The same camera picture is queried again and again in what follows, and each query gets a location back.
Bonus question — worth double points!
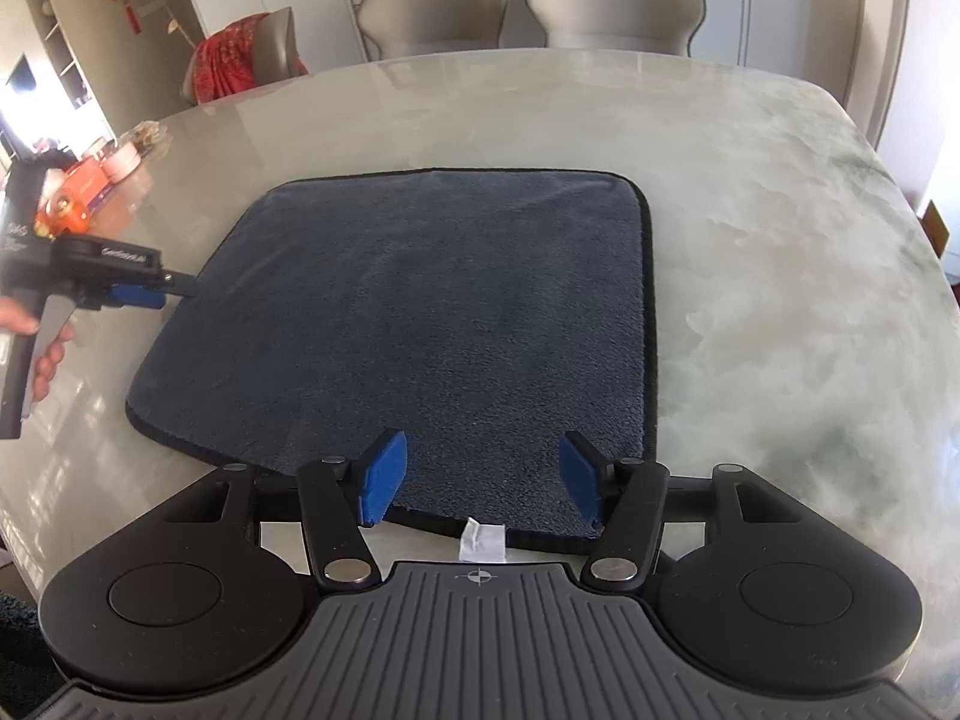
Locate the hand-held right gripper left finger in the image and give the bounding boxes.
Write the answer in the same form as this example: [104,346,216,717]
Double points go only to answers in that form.
[161,427,410,591]

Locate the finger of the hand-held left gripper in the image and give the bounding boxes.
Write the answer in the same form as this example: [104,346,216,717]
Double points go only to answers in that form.
[105,274,200,311]

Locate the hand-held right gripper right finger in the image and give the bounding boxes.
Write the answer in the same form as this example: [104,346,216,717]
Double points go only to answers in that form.
[559,430,803,593]

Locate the dark blue-grey towel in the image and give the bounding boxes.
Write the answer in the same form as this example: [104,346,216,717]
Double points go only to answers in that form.
[124,167,661,557]

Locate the person's left hand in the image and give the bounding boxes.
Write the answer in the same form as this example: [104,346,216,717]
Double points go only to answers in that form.
[0,297,77,403]

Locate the orange box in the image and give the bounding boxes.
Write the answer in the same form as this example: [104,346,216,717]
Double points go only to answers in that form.
[39,156,115,239]

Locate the dark television screen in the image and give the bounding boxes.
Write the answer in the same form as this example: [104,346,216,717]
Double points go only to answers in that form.
[3,52,40,93]

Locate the white open shelf unit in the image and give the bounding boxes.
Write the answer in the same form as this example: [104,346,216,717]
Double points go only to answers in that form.
[13,0,107,137]

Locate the red patterned cloth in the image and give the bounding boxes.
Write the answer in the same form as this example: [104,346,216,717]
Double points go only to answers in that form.
[184,22,310,106]

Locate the beige upholstered chair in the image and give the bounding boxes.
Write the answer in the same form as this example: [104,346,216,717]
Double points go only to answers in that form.
[180,6,310,104]
[355,0,512,62]
[524,0,707,59]

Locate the brown wooden chair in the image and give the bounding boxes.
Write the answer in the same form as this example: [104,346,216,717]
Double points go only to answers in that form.
[918,198,960,280]

